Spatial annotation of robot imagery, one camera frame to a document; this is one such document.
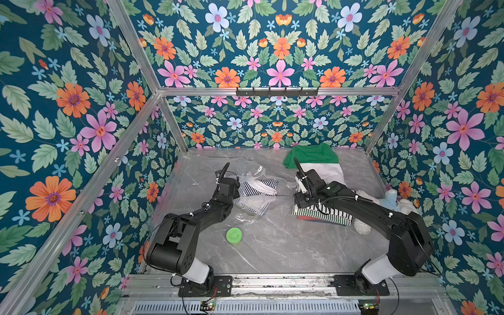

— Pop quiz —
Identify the black white striped garment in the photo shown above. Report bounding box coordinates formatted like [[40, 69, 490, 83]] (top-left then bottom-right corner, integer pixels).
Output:
[[292, 204, 353, 226]]

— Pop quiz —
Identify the green tank top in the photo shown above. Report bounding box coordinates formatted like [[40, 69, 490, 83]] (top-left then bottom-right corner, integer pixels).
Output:
[[283, 143, 339, 169]]

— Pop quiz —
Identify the red garment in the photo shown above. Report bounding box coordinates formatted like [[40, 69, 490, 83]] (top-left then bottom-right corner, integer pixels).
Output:
[[297, 215, 328, 222]]

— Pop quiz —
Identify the bag of clothes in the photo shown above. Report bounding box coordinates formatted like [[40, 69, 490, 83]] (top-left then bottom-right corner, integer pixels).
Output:
[[220, 157, 297, 227]]

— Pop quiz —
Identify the green white striped garment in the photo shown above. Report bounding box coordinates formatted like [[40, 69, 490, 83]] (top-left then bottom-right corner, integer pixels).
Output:
[[293, 207, 318, 218]]

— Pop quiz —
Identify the blue white striped garment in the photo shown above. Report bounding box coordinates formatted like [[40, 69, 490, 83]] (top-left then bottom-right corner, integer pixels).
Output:
[[239, 177, 278, 197]]

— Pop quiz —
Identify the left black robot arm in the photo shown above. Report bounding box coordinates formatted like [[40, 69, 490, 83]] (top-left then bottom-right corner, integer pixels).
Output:
[[144, 162, 240, 286]]

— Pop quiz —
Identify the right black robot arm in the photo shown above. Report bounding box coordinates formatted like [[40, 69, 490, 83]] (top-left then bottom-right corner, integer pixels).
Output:
[[294, 159, 434, 290]]

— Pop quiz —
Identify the green round lid container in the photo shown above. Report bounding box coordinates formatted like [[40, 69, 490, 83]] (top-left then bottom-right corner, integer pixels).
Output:
[[226, 227, 243, 245]]

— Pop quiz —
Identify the white teddy bear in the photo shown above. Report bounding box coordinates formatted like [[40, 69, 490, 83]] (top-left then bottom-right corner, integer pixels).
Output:
[[352, 188, 418, 236]]

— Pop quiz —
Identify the black hook rail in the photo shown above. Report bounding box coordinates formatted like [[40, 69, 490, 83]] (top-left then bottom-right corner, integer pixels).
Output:
[[235, 87, 319, 98]]

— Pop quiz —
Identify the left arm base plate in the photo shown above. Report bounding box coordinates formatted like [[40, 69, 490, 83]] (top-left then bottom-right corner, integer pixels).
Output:
[[178, 276, 234, 298]]

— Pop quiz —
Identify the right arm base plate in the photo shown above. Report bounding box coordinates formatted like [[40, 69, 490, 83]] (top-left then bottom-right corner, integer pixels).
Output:
[[330, 274, 390, 297]]

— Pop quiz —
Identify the aluminium front rail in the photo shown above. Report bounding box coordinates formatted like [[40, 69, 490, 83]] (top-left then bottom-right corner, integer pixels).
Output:
[[125, 272, 446, 300]]

